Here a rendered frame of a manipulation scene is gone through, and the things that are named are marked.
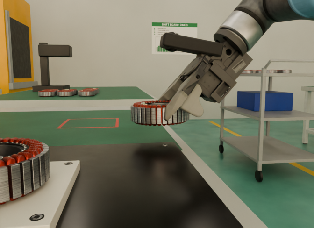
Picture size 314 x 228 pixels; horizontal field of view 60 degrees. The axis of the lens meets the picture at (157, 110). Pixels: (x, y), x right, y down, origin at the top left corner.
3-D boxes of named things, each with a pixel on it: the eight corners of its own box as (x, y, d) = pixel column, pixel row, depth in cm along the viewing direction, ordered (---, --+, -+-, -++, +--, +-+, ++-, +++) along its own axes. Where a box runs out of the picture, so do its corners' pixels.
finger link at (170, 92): (170, 125, 60) (200, 100, 55) (150, 108, 59) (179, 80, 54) (172, 118, 62) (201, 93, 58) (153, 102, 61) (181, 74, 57)
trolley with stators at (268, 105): (266, 150, 326) (270, 64, 314) (329, 182, 227) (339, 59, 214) (217, 152, 318) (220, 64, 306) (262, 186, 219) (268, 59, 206)
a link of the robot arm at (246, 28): (241, 5, 49) (224, 17, 57) (225, 24, 49) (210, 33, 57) (269, 34, 50) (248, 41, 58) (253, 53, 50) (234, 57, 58)
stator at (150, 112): (181, 116, 59) (181, 98, 58) (196, 124, 48) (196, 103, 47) (130, 118, 57) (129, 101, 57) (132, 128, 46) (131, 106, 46)
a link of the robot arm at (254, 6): (288, -41, 48) (258, -28, 56) (248, 6, 48) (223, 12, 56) (311, -7, 51) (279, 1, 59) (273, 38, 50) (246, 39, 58)
